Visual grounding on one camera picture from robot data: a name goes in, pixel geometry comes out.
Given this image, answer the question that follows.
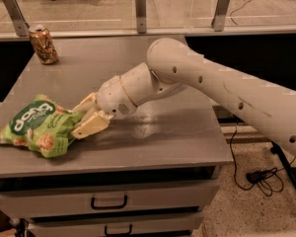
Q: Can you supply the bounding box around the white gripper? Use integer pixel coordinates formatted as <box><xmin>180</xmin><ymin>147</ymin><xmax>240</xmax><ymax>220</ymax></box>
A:
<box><xmin>71</xmin><ymin>76</ymin><xmax>137</xmax><ymax>139</ymax></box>

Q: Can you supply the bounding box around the green rice chip bag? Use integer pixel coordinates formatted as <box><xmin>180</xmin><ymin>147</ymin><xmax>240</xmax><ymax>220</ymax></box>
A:
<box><xmin>0</xmin><ymin>95</ymin><xmax>82</xmax><ymax>158</ymax></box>

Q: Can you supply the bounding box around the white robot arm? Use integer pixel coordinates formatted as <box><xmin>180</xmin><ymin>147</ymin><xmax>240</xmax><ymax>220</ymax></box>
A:
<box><xmin>72</xmin><ymin>38</ymin><xmax>296</xmax><ymax>156</ymax></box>

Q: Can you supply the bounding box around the orange soda can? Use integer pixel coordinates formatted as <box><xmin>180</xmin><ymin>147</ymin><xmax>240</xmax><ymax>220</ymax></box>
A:
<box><xmin>29</xmin><ymin>25</ymin><xmax>58</xmax><ymax>64</ymax></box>

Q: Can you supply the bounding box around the grey upper drawer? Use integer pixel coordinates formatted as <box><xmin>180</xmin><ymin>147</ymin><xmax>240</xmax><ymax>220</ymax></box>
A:
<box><xmin>0</xmin><ymin>180</ymin><xmax>219</xmax><ymax>218</ymax></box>

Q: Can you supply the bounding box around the grey drawer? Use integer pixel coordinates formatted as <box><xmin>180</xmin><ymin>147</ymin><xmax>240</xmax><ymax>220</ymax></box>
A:
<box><xmin>0</xmin><ymin>180</ymin><xmax>219</xmax><ymax>218</ymax></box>
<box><xmin>28</xmin><ymin>212</ymin><xmax>203</xmax><ymax>237</ymax></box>

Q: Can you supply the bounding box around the grey lower drawer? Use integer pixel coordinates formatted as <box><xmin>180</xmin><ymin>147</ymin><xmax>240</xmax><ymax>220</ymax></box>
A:
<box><xmin>28</xmin><ymin>212</ymin><xmax>203</xmax><ymax>237</ymax></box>

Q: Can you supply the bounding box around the black stand leg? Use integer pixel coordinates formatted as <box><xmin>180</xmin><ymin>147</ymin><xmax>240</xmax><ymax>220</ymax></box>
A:
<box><xmin>270</xmin><ymin>142</ymin><xmax>296</xmax><ymax>191</ymax></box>

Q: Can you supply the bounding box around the left metal bracket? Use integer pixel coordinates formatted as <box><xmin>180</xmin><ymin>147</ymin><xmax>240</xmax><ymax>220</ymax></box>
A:
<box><xmin>2</xmin><ymin>0</ymin><xmax>29</xmax><ymax>37</ymax></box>

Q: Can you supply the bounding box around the metal bracket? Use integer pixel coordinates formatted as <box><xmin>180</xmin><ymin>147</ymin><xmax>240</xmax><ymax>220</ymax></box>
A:
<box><xmin>211</xmin><ymin>0</ymin><xmax>230</xmax><ymax>32</ymax></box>
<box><xmin>135</xmin><ymin>0</ymin><xmax>147</xmax><ymax>34</ymax></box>
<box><xmin>2</xmin><ymin>0</ymin><xmax>29</xmax><ymax>37</ymax></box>

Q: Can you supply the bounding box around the middle metal bracket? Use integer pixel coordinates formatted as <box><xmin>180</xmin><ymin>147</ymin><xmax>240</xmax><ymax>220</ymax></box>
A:
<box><xmin>135</xmin><ymin>0</ymin><xmax>147</xmax><ymax>34</ymax></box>

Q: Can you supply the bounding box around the right metal bracket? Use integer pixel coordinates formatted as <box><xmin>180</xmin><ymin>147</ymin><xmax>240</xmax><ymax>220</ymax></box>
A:
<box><xmin>211</xmin><ymin>0</ymin><xmax>230</xmax><ymax>32</ymax></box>

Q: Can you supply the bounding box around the black power cable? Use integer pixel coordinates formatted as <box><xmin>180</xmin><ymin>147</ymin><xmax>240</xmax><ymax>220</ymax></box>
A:
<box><xmin>229</xmin><ymin>121</ymin><xmax>296</xmax><ymax>198</ymax></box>

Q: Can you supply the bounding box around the black floor cable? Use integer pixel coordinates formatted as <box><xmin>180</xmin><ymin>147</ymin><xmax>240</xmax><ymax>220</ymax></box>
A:
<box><xmin>229</xmin><ymin>0</ymin><xmax>270</xmax><ymax>27</ymax></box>

